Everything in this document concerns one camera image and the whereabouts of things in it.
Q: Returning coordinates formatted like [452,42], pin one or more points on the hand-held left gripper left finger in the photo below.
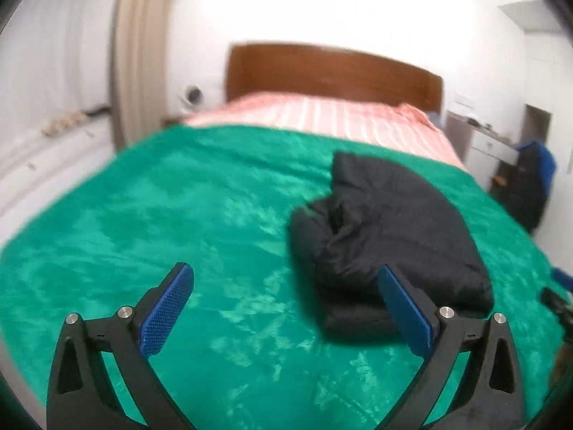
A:
[168,304]

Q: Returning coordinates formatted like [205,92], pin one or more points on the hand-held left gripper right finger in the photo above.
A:
[405,309]

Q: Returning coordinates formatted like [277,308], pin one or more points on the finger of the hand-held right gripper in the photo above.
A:
[559,298]

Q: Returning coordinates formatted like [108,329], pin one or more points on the black puffer jacket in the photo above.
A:
[380,224]

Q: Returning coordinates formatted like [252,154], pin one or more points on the green floral bedspread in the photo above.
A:
[179,210]

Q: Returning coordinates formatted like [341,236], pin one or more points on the blue and black chair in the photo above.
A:
[523,192]

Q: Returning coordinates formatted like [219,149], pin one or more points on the blue hooded garment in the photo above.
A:
[548,165]

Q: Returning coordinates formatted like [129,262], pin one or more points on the white bedside cabinet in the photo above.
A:
[481,148]

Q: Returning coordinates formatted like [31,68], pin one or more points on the small white fan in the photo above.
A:
[192,96]

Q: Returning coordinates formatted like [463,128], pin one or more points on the pink striped bed sheet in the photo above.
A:
[313,116]

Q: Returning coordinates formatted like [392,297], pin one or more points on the wooden headboard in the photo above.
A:
[335,71]

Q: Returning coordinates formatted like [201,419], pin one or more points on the beige curtain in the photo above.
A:
[138,53]

